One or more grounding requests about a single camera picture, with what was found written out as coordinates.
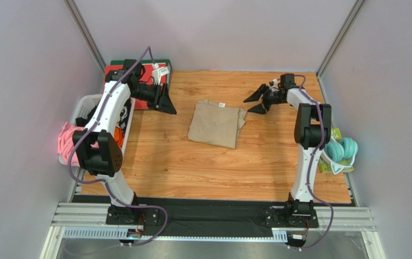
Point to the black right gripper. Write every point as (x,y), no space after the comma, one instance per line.
(269,96)

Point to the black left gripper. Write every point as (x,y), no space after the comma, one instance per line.
(163,102)

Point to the beige t-shirt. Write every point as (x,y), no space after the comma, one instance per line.
(216,124)

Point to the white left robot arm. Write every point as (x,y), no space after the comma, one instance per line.
(95,145)

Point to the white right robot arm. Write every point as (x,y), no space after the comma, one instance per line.
(311,133)

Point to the green folder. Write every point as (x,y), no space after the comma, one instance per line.
(131,80)

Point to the black floral t-shirt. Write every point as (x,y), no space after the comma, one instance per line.
(86,114)

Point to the orange t-shirt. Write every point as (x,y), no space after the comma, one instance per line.
(119,136)

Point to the green book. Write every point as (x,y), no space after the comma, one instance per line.
(335,134)

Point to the white laundry basket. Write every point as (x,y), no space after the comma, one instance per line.
(87,101)

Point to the teal cat-ear headphones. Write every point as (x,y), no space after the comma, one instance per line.
(342,151)

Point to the pink t-shirt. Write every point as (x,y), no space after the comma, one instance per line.
(65,143)

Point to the aluminium frame rail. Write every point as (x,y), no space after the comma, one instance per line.
(78,220)

